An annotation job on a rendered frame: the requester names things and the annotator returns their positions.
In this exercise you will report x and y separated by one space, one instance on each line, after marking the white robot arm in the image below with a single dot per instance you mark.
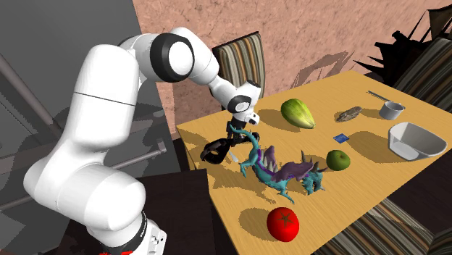
102 116

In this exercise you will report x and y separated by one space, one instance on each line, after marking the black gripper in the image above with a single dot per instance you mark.
242 125

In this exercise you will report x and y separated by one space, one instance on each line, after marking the brown rough lump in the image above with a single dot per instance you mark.
349 114

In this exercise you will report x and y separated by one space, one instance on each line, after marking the small white utensil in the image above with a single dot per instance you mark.
233 156

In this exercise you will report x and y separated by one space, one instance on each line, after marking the wooden table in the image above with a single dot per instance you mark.
353 190

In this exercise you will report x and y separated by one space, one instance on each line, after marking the dark robot stand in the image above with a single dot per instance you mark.
176 212

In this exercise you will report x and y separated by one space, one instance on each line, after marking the green apple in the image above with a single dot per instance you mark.
338 160

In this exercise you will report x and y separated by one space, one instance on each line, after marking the small blue square card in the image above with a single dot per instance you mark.
341 138

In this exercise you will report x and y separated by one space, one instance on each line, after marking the white bowl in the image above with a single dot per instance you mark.
416 141

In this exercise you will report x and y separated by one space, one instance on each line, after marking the teal and purple dragon figure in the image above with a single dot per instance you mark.
272 175

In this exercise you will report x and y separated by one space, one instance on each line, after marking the striped upholstered chair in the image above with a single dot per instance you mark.
381 229
242 60
430 74

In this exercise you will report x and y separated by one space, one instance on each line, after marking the red tomato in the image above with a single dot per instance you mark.
282 226

